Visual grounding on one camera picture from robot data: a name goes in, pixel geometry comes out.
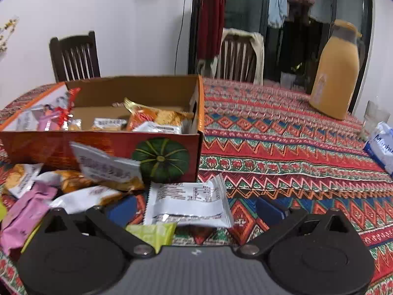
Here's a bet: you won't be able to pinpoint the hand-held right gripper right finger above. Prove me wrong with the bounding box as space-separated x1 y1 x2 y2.
238 194 353 259

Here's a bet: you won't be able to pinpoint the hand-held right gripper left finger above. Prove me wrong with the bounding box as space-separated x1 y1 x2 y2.
40 194 155 259

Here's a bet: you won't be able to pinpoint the white label-side snack packet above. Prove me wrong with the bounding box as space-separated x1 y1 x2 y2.
143 174 234 228

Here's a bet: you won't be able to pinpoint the pile of colourful snack packets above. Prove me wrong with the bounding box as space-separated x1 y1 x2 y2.
0 141 177 257

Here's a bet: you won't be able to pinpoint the orange pumpkin print cardboard box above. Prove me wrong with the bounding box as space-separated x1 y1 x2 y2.
0 74 205 183

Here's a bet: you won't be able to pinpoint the heap of assorted snack packets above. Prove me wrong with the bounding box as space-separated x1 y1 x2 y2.
37 88 195 136

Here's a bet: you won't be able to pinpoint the white and blue tissue pack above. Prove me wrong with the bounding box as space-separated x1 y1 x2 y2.
363 121 393 176

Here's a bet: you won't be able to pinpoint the grey planter pot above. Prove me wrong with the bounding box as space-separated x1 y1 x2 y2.
280 71 297 88

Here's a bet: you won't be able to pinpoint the clear glass cup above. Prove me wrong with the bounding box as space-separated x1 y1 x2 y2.
361 101 389 140

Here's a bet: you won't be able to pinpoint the yellow thermos jug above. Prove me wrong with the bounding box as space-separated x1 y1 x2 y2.
309 19 363 120

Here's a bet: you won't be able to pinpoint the wooden chair with cloth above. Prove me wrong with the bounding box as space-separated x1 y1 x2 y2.
221 28 265 85

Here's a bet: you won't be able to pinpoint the brown slatted wooden chair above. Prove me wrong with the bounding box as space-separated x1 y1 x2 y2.
216 32 257 82

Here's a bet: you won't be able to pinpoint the dark wooden chair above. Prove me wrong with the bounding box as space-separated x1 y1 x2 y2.
49 31 101 83

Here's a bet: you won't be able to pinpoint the light blue hanging shirt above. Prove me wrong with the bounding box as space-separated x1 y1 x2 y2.
267 0 289 28

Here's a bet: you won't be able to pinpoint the dark framed sliding glass door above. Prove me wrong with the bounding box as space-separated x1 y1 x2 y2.
189 0 375 114

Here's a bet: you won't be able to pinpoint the yellow flower branches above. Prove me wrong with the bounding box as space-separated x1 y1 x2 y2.
0 15 19 56

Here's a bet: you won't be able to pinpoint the black cable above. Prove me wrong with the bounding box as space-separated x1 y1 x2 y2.
173 0 189 76

